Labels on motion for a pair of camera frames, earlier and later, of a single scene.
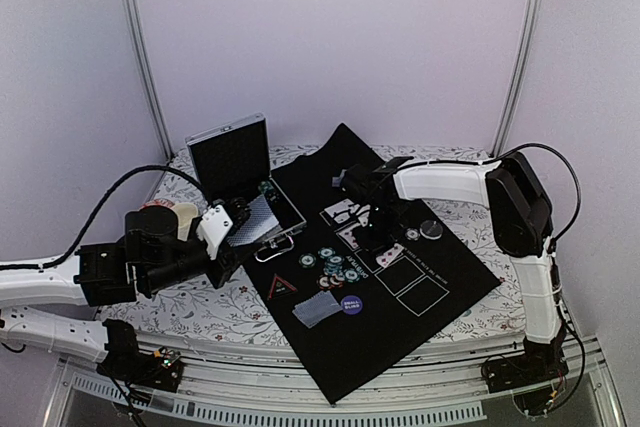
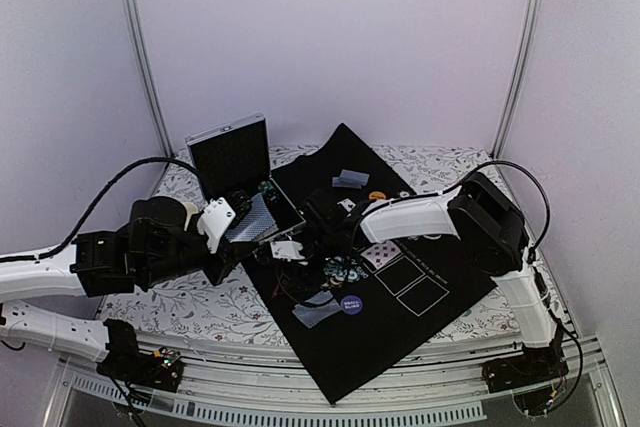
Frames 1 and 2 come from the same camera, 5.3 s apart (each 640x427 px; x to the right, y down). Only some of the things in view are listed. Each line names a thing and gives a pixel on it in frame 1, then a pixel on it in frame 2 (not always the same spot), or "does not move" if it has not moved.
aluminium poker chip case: (232, 161) does not move
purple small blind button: (351, 305) does not move
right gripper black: (371, 245) → (302, 277)
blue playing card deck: (260, 220) does not move
